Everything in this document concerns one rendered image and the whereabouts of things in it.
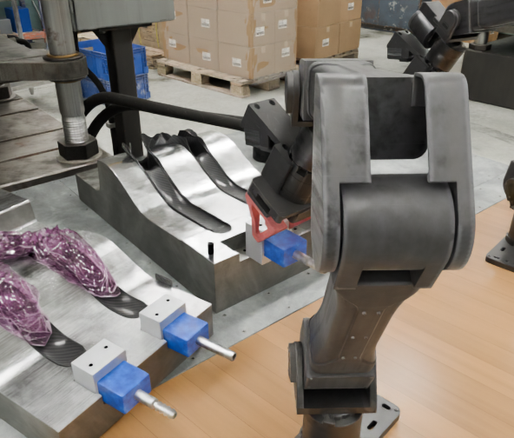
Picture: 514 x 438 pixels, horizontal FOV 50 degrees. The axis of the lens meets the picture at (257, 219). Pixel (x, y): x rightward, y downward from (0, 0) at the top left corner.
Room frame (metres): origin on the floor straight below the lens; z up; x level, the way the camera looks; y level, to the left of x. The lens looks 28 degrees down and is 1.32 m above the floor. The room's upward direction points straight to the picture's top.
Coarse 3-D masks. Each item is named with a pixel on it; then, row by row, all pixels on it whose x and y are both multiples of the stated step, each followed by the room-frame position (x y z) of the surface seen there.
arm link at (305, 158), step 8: (304, 128) 0.58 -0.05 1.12; (312, 128) 0.57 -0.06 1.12; (296, 136) 0.60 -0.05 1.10; (304, 136) 0.57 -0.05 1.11; (312, 136) 0.56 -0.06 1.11; (296, 144) 0.59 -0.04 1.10; (304, 144) 0.57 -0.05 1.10; (312, 144) 0.56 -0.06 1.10; (296, 152) 0.58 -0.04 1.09; (304, 152) 0.57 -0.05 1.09; (312, 152) 0.57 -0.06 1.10; (296, 160) 0.58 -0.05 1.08; (304, 160) 0.57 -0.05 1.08; (312, 160) 0.57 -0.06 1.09; (304, 168) 0.57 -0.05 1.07; (312, 168) 0.57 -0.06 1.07
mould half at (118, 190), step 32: (128, 160) 0.93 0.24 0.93; (160, 160) 0.95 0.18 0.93; (192, 160) 0.97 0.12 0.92; (224, 160) 0.99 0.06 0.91; (96, 192) 0.96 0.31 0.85; (128, 192) 0.86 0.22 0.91; (192, 192) 0.89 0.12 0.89; (128, 224) 0.86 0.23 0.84; (160, 224) 0.78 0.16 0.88; (192, 224) 0.78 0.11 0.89; (160, 256) 0.78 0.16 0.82; (192, 256) 0.70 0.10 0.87; (224, 256) 0.67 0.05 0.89; (192, 288) 0.71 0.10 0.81; (224, 288) 0.67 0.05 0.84; (256, 288) 0.71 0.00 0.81
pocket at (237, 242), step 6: (240, 234) 0.74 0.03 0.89; (228, 240) 0.73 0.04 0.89; (234, 240) 0.74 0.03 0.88; (240, 240) 0.74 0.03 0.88; (228, 246) 0.73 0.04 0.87; (234, 246) 0.74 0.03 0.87; (240, 246) 0.74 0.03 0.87; (240, 252) 0.73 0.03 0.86; (240, 258) 0.69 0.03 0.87; (246, 258) 0.69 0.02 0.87
